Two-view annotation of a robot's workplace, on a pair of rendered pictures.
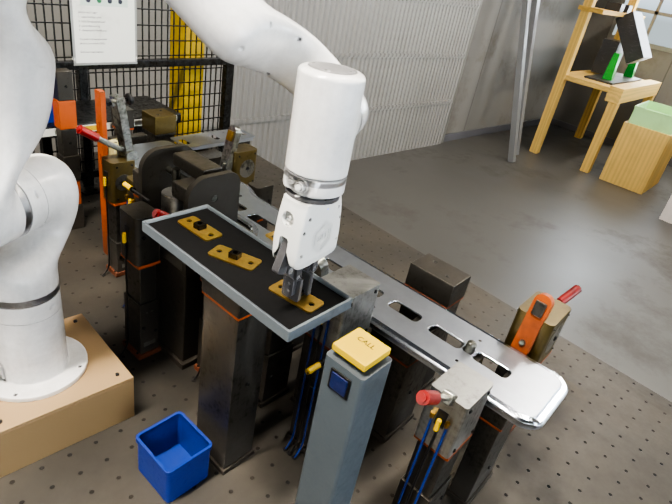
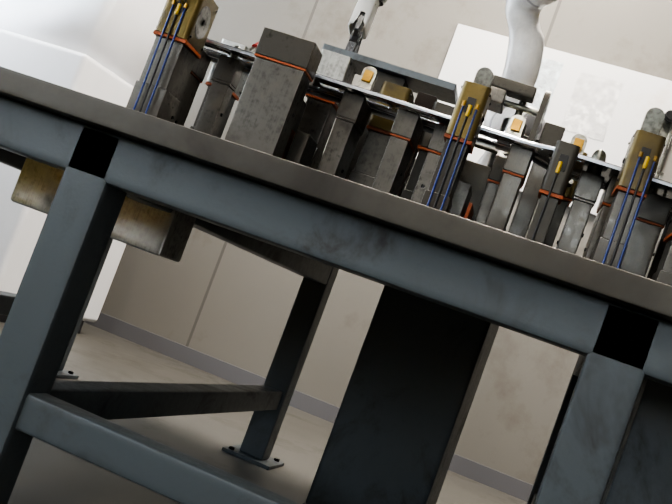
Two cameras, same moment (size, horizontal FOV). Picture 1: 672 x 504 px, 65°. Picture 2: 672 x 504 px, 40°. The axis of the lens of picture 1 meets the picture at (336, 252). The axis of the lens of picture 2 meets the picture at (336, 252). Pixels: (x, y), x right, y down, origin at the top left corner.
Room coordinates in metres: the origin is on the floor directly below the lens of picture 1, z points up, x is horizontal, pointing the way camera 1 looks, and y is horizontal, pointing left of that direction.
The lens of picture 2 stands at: (2.97, -0.86, 0.52)
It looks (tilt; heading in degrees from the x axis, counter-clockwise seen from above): 3 degrees up; 155
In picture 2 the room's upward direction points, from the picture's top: 20 degrees clockwise
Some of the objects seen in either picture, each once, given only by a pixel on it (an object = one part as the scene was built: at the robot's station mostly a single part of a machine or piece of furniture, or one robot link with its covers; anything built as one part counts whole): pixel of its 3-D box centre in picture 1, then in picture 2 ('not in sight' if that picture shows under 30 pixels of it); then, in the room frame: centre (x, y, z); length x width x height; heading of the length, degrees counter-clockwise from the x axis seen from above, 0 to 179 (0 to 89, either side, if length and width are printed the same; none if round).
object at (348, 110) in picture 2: not in sight; (337, 158); (1.02, -0.03, 0.84); 0.12 x 0.05 x 0.29; 144
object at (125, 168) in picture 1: (115, 218); not in sight; (1.27, 0.62, 0.87); 0.10 x 0.07 x 0.35; 144
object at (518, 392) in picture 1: (290, 238); (437, 121); (1.13, 0.12, 1.00); 1.38 x 0.22 x 0.02; 54
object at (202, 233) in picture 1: (199, 226); not in sight; (0.81, 0.24, 1.17); 0.08 x 0.04 x 0.01; 55
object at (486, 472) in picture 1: (489, 437); (173, 103); (0.77, -0.37, 0.84); 0.12 x 0.05 x 0.29; 144
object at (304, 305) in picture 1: (296, 293); not in sight; (0.66, 0.05, 1.17); 0.08 x 0.04 x 0.01; 60
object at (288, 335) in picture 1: (241, 262); (390, 74); (0.73, 0.15, 1.16); 0.37 x 0.14 x 0.02; 54
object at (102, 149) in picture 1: (104, 178); not in sight; (1.35, 0.69, 0.95); 0.03 x 0.01 x 0.50; 54
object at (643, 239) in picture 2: not in sight; (634, 258); (1.42, 0.53, 0.84); 0.07 x 0.04 x 0.29; 54
